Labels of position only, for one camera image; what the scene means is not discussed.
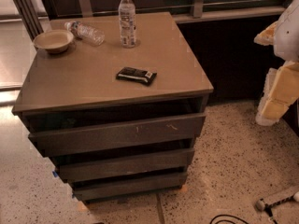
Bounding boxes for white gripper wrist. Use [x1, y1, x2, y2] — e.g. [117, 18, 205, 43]
[254, 21, 299, 126]

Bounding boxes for drawer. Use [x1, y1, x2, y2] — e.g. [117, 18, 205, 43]
[58, 148, 194, 182]
[29, 113, 206, 157]
[73, 172, 187, 201]

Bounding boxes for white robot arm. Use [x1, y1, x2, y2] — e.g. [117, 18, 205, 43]
[254, 0, 299, 126]

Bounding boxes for brown drawer cabinet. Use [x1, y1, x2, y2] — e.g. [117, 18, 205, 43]
[12, 13, 213, 189]

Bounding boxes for upright clear water bottle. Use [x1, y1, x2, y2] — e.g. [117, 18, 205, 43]
[119, 0, 136, 48]

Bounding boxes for black snack packet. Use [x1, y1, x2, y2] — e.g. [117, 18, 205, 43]
[116, 67, 157, 86]

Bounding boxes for lying clear water bottle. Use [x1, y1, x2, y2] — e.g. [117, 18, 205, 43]
[64, 21, 105, 46]

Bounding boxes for beige bowl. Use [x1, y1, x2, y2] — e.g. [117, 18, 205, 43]
[33, 30, 74, 54]

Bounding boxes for metal railing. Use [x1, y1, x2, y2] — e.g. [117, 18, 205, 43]
[6, 0, 299, 40]

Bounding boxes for black floor cable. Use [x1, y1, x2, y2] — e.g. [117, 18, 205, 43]
[208, 214, 250, 224]

